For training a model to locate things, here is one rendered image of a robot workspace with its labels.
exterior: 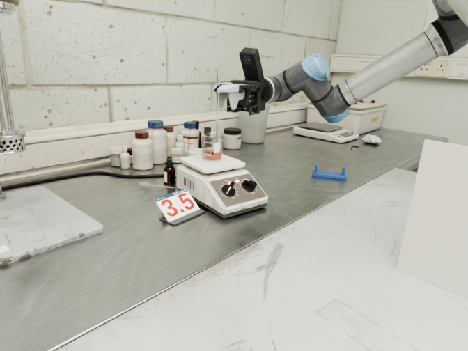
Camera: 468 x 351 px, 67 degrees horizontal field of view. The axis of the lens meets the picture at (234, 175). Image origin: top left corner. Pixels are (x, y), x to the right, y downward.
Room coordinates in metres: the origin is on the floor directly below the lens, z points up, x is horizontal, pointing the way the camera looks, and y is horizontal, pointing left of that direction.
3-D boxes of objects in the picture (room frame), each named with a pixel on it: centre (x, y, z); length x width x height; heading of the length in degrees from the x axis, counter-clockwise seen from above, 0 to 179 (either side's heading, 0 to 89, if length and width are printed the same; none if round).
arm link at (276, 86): (1.02, -0.07, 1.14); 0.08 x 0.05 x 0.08; 57
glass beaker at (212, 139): (0.83, 0.06, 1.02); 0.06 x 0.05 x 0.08; 61
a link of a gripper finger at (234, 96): (0.85, 0.01, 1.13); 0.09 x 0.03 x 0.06; 148
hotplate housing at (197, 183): (0.80, 0.04, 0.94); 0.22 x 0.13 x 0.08; 39
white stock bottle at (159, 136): (1.08, 0.25, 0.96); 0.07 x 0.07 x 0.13
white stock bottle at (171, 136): (1.16, 0.23, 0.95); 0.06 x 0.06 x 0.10
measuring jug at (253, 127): (1.45, -0.05, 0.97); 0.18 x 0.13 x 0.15; 58
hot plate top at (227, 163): (0.82, 0.05, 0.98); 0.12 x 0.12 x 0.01; 39
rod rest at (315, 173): (1.01, -0.29, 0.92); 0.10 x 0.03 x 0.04; 79
